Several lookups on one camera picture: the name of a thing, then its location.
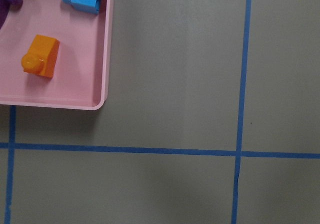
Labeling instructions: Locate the pink plastic box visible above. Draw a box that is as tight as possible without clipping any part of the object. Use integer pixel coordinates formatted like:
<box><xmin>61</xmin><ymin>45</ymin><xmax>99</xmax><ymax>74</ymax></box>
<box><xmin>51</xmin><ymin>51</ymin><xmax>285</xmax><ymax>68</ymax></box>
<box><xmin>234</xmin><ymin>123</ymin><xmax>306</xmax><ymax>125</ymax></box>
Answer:
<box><xmin>0</xmin><ymin>0</ymin><xmax>114</xmax><ymax>110</ymax></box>

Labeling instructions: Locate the orange toy block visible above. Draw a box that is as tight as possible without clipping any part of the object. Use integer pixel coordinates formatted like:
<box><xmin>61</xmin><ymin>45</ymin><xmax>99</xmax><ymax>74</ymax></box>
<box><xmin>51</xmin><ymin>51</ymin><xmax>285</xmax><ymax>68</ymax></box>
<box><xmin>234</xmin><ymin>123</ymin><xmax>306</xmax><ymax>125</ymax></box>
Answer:
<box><xmin>21</xmin><ymin>35</ymin><xmax>60</xmax><ymax>78</ymax></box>

